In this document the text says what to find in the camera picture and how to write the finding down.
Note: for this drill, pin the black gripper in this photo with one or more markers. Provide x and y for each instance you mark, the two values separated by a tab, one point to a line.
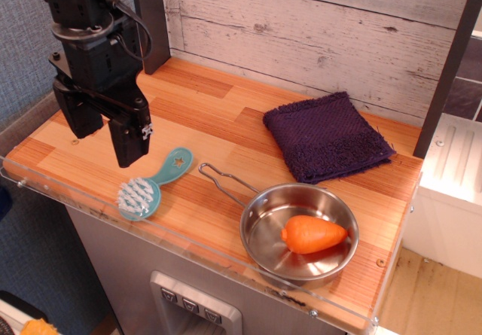
96	78

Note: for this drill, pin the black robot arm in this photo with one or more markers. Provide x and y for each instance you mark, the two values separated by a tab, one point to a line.
83	14

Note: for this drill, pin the teal toy brush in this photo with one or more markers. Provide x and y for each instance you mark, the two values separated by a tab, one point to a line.
140	197

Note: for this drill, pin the orange toy carrot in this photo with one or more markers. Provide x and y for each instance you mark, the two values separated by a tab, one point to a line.
304	234

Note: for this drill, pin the grey toy dispenser panel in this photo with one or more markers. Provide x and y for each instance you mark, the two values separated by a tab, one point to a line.
184	309

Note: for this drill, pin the white toy sink unit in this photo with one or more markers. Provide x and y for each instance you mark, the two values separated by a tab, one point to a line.
444	223

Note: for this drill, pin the orange object bottom left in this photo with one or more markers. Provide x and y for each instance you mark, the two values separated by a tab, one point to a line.
38	327

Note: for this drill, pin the violet cloth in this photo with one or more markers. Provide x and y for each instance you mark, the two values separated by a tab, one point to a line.
326	138

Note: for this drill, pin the clear acrylic guard rail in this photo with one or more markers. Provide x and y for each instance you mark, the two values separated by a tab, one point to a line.
193	237

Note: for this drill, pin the dark grey right post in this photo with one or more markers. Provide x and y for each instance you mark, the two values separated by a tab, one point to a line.
456	53

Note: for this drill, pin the stainless steel pan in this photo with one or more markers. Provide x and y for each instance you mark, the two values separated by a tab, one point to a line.
267	212

